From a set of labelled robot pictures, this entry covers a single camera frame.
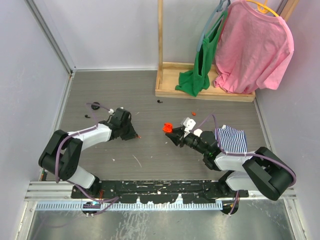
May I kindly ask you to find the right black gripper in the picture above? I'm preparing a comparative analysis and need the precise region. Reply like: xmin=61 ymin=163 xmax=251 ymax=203
xmin=165 ymin=126 xmax=208 ymax=156

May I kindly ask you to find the orange earbud charging case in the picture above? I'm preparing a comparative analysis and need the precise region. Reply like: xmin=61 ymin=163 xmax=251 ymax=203
xmin=162 ymin=122 xmax=173 ymax=133

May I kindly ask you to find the white earbud charging case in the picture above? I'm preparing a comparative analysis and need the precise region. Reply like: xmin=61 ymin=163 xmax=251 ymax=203
xmin=193 ymin=128 xmax=203 ymax=137

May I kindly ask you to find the blue striped cloth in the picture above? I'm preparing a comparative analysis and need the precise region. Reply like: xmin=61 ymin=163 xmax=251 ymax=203
xmin=215 ymin=125 xmax=248 ymax=154

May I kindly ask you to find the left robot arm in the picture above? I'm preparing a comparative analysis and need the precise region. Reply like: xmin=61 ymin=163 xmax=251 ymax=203
xmin=38 ymin=108 xmax=138 ymax=198

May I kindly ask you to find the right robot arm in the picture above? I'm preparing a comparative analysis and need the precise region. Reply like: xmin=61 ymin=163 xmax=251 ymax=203
xmin=164 ymin=126 xmax=297 ymax=201

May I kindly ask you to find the green tank top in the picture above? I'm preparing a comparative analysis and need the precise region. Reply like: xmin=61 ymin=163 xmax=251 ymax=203
xmin=175 ymin=10 xmax=228 ymax=97

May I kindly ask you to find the wooden clothes rack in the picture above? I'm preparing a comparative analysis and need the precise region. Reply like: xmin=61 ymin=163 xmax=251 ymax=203
xmin=155 ymin=0 xmax=301 ymax=103

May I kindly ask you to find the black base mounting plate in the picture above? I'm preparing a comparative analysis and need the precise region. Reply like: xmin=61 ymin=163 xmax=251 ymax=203
xmin=86 ymin=180 xmax=236 ymax=204

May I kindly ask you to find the pink t-shirt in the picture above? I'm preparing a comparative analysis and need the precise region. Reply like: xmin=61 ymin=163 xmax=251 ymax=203
xmin=212 ymin=0 xmax=294 ymax=94

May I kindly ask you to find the blue-grey hanger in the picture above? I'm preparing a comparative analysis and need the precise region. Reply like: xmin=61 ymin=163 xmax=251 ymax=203
xmin=196 ymin=0 xmax=231 ymax=53

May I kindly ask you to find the yellow hanger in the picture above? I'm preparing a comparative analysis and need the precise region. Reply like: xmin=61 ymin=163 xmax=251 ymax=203
xmin=246 ymin=0 xmax=279 ymax=17

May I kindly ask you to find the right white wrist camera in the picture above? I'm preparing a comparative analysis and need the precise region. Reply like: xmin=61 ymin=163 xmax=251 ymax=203
xmin=181 ymin=117 xmax=196 ymax=133

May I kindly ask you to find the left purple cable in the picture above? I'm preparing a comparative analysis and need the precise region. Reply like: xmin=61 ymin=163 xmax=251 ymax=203
xmin=54 ymin=101 xmax=121 ymax=216

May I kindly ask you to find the white cable duct strip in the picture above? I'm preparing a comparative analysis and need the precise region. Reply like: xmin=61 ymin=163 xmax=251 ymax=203
xmin=35 ymin=200 xmax=223 ymax=212

